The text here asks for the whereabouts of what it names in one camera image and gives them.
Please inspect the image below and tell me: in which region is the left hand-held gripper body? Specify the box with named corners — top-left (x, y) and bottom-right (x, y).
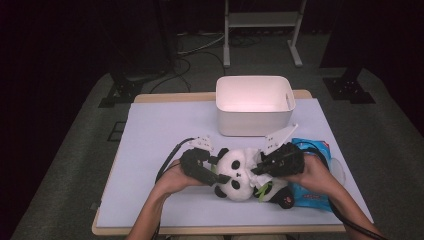
top-left (180, 135), bottom-right (215, 186)

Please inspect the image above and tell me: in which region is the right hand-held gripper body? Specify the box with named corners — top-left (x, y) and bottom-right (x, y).
top-left (262, 123), bottom-right (306, 178)

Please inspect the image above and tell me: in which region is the white wet wipe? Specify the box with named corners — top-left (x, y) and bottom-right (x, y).
top-left (248, 148), bottom-right (274, 191)

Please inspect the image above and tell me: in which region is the panda plush toy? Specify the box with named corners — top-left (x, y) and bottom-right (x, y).
top-left (208, 147), bottom-right (296, 210)

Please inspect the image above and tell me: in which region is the white plastic bin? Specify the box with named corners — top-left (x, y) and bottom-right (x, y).
top-left (215, 75), bottom-right (297, 138)

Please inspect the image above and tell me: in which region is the blue wet wipe packet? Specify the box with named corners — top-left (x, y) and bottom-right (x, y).
top-left (288, 137), bottom-right (347, 213)

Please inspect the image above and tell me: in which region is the person's left hand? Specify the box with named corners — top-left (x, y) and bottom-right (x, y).
top-left (154, 158), bottom-right (206, 198)

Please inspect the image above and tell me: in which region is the person's right hand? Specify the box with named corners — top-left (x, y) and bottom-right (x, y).
top-left (285, 154), bottom-right (338, 198)

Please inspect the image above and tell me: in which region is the lavender table mat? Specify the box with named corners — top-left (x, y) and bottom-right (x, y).
top-left (96, 98), bottom-right (374, 229)

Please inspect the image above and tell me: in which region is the light wooden table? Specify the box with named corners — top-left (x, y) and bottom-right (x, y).
top-left (91, 89), bottom-right (347, 236)

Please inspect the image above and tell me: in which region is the black stand base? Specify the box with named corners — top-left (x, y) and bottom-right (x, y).
top-left (322, 66), bottom-right (377, 105)
top-left (98, 63), bottom-right (145, 109)

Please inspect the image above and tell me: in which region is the white metal stand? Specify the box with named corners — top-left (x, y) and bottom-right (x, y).
top-left (223, 0), bottom-right (308, 69)

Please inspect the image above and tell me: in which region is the left hand-held gripper cable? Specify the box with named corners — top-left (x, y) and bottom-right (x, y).
top-left (154, 137), bottom-right (196, 185)

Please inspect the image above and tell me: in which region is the hand-held gripper cable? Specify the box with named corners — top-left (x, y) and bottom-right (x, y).
top-left (299, 145), bottom-right (389, 240)
top-left (154, 137), bottom-right (196, 185)

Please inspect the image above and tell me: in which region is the black floor cable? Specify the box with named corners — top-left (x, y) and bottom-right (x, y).
top-left (148, 56), bottom-right (193, 95)
top-left (191, 49), bottom-right (228, 77)

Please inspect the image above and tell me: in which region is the right hand-held gripper cable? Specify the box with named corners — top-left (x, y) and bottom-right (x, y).
top-left (299, 145), bottom-right (389, 240)

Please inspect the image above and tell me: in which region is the grey floor cable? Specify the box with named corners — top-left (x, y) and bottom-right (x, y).
top-left (176, 31), bottom-right (227, 56)

